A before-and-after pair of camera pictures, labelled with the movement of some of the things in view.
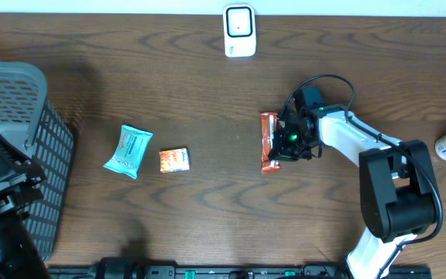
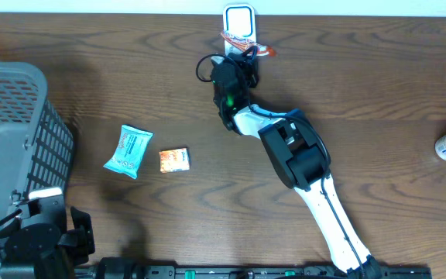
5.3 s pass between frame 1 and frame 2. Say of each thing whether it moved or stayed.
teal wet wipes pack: stayed
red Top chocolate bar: moved
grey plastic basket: stayed
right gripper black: moved
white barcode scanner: stayed
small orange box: stayed
